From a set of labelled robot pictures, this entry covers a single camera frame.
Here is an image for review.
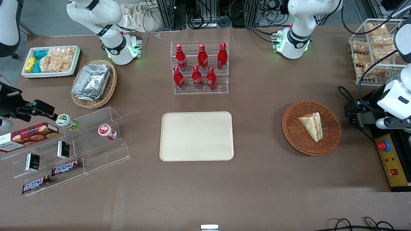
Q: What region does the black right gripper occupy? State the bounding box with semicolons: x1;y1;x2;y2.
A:
0;82;58;122

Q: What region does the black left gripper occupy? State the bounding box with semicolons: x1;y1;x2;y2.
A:
344;87;386;129

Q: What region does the wrapped triangle sandwich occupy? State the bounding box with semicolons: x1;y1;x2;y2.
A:
299;112;323;142

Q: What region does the aluminium foil tray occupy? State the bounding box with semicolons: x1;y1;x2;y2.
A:
71;90;104;102
72;64;112;98

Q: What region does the white rectangular snack tray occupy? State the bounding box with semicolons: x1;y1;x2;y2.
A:
22;46;81;78

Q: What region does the brown wicker basket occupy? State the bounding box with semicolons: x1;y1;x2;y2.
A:
282;101;342;157

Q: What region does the light wicker oval basket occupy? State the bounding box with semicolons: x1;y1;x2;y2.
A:
71;59;118;109

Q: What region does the beige plastic tray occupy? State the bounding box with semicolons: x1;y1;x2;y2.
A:
160;111;234;161

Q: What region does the red tartan cookie box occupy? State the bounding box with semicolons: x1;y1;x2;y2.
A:
0;122;59;153

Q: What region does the green lid white jar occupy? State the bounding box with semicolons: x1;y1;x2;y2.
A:
56;114;79;131

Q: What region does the yellow snack pack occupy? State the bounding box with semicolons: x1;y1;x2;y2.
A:
25;56;37;73

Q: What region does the clear rice cracker bag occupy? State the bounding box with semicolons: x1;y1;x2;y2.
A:
48;47;76;60
353;53;373;66
353;42;370;54
50;58;73;73
366;23;388;35
374;45;398;60
40;56;52;73
371;34;394;47
362;63;386;79

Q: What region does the small black box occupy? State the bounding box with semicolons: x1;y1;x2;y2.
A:
25;153;40;171
57;141;70;159

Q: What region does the yellow black control box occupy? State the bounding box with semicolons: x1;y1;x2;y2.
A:
369;127;411;192

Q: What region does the brown Snickers bar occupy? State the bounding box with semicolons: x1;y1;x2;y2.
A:
22;175;52;195
51;159;83;176

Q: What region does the clear acrylic stepped shelf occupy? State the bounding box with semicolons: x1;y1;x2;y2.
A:
0;107;131;197

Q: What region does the red lid white jar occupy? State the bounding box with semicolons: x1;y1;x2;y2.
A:
98;124;118;140

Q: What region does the clear acrylic bottle rack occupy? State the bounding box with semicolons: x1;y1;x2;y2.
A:
171;41;229;95

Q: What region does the white cloth bag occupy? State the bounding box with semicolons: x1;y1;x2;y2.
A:
120;3;162;32

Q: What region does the red cola bottle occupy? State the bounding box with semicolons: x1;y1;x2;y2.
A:
173;67;185;90
175;44;188;72
197;44;208;72
217;43;228;71
192;65;203;90
206;67;217;90

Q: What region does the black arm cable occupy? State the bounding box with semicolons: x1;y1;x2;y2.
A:
341;0;411;97

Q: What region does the white wire basket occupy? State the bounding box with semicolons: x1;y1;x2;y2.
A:
348;19;406;85

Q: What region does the black floor cable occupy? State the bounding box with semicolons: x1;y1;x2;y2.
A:
324;217;411;231

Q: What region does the aluminium frame post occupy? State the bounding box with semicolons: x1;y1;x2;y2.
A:
156;0;176;31
247;0;261;28

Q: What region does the coiled black cable bundle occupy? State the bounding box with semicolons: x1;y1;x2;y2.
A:
187;13;232;30

